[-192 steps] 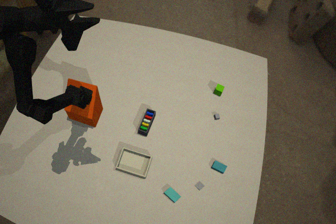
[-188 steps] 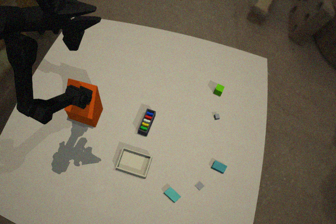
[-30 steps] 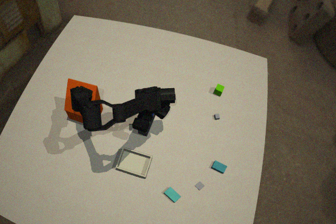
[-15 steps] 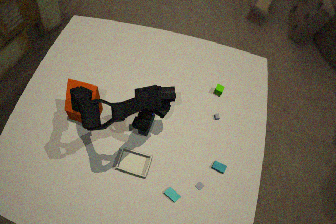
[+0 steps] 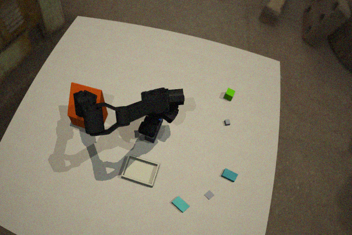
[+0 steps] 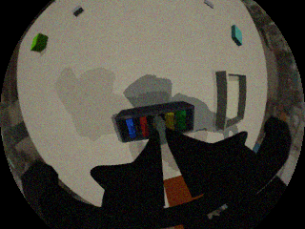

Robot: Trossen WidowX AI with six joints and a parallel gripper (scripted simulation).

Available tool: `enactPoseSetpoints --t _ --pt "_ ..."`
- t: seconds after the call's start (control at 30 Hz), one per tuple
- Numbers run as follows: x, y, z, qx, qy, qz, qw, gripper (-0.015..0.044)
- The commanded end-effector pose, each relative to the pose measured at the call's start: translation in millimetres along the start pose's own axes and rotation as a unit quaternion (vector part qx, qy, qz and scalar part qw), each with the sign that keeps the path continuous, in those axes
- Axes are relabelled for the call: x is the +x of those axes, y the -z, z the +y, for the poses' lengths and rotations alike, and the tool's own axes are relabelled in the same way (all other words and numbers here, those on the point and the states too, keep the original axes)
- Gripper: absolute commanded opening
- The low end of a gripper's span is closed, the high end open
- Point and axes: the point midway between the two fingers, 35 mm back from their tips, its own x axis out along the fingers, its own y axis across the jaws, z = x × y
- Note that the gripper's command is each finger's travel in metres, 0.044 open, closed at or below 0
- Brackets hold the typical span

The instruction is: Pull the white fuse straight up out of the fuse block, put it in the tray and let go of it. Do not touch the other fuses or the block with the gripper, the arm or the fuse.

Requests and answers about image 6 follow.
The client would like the teal rectangular block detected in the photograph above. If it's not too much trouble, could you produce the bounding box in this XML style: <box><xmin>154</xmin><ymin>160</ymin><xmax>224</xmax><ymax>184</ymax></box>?
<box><xmin>232</xmin><ymin>24</ymin><xmax>243</xmax><ymax>46</ymax></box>

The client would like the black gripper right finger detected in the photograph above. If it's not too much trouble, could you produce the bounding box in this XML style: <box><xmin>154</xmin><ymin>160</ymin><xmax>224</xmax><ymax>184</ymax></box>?
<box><xmin>165</xmin><ymin>129</ymin><xmax>248</xmax><ymax>198</ymax></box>

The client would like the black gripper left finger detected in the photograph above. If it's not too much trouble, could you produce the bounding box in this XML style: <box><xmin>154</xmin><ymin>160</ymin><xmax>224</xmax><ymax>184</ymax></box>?
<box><xmin>91</xmin><ymin>130</ymin><xmax>165</xmax><ymax>206</ymax></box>

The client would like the green cube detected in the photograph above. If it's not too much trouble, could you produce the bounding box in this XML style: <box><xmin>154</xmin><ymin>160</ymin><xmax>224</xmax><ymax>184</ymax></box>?
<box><xmin>30</xmin><ymin>33</ymin><xmax>48</xmax><ymax>52</ymax></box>

